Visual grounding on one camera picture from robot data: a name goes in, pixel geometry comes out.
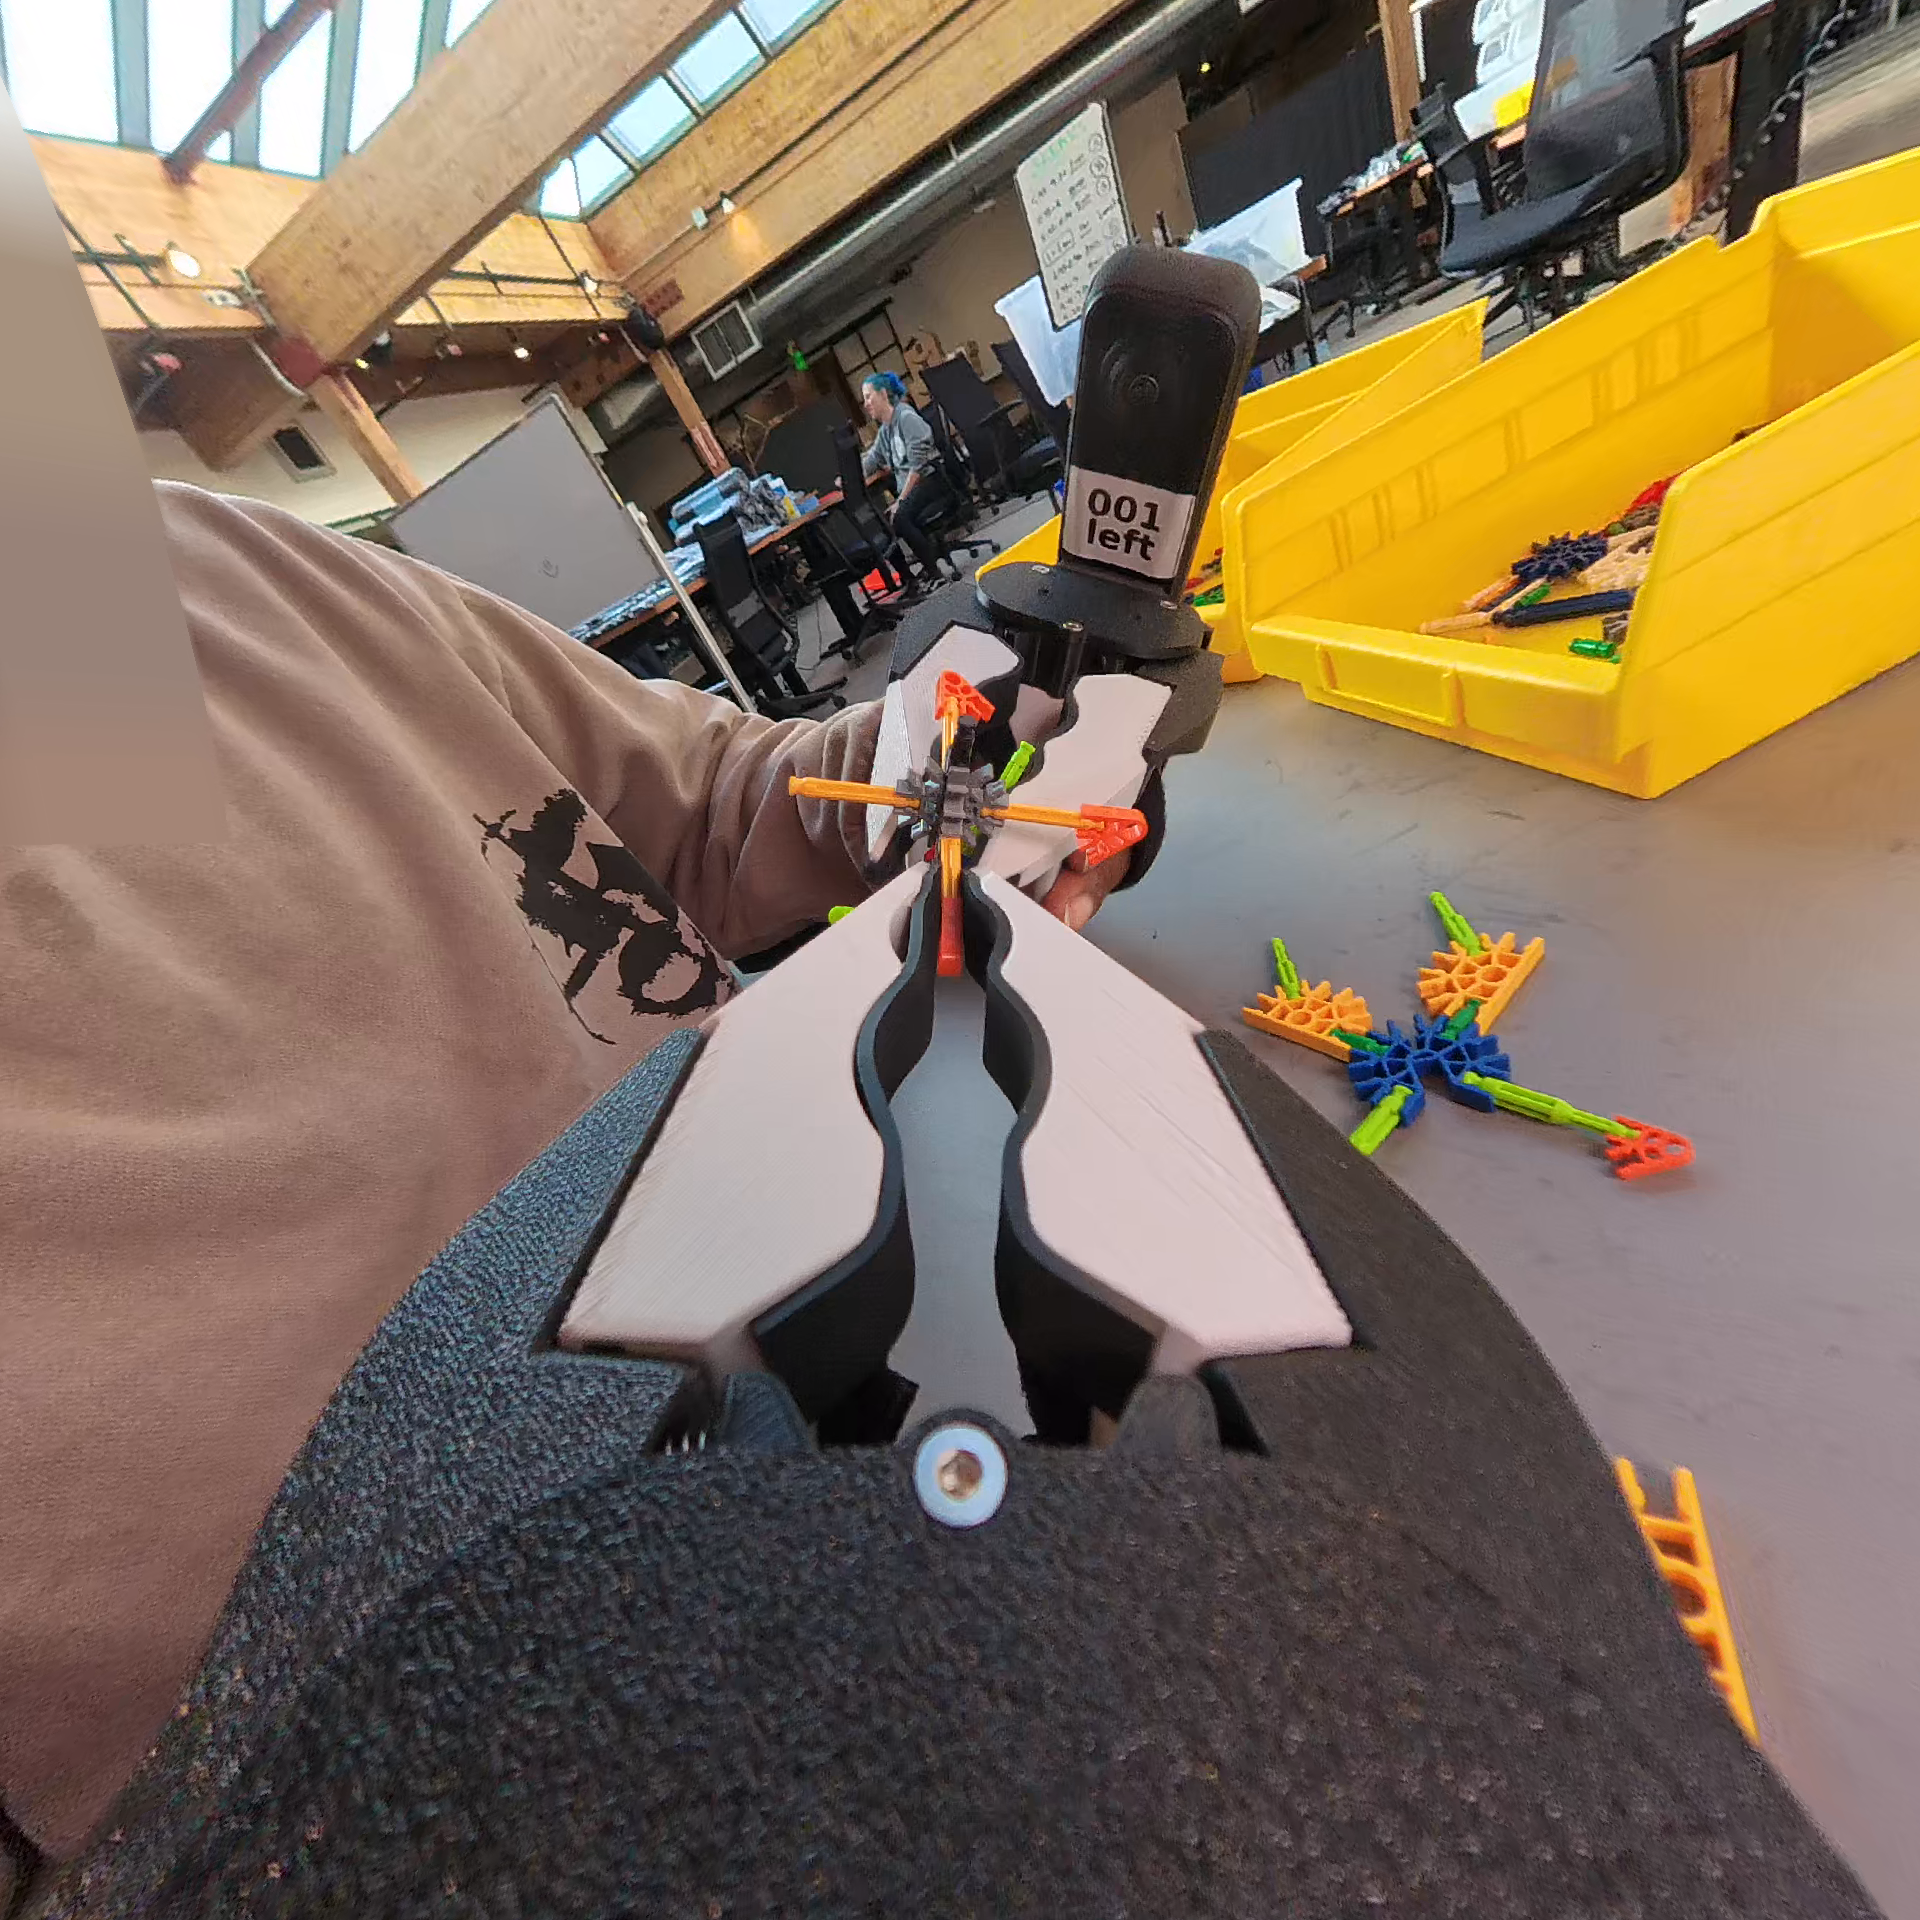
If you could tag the cluttered background work table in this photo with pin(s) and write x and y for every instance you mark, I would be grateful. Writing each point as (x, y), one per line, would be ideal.
(675, 583)

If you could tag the small blue connector green rods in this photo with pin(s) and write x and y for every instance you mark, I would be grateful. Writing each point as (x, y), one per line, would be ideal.
(1019, 767)

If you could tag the yellow fan connector green rod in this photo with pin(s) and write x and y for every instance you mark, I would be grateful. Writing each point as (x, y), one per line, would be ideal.
(1687, 1587)

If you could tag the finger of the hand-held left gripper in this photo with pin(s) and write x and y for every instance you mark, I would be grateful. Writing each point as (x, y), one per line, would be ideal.
(1104, 752)
(911, 704)

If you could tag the pile of toy pieces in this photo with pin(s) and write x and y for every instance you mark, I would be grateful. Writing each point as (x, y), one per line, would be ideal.
(1559, 564)

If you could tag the yellow storage bin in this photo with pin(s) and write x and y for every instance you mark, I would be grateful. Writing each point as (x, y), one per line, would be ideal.
(1500, 704)
(1347, 393)

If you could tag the grey rolling partition board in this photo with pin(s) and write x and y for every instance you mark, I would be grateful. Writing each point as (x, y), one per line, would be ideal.
(526, 527)

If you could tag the wall air vent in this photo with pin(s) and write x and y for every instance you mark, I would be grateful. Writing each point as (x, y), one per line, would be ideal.
(726, 339)

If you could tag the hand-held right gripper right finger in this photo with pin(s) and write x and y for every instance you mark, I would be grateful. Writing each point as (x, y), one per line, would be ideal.
(1154, 1185)

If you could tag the black office chair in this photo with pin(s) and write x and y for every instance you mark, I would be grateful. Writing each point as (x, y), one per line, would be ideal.
(973, 420)
(743, 601)
(1589, 138)

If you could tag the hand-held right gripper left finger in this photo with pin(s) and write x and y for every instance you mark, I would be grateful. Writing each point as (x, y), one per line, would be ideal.
(750, 1174)

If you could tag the grey snowflake connector cluster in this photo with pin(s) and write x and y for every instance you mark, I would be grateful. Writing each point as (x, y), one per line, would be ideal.
(948, 801)

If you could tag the person's left forearm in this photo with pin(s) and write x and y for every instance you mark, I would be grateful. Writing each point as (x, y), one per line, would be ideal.
(777, 814)

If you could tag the grey desk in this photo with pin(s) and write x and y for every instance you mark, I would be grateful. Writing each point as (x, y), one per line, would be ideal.
(1725, 1348)

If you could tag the person's left hand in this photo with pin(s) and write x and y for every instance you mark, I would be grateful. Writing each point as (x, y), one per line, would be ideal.
(1084, 899)

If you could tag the white writing board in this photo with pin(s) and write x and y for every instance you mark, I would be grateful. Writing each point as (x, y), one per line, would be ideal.
(1072, 209)

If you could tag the plain yellow rod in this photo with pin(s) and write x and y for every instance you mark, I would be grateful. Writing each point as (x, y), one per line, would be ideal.
(839, 789)

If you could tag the large blue connector fan assembly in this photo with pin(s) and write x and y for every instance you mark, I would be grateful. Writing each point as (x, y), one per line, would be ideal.
(1419, 1056)

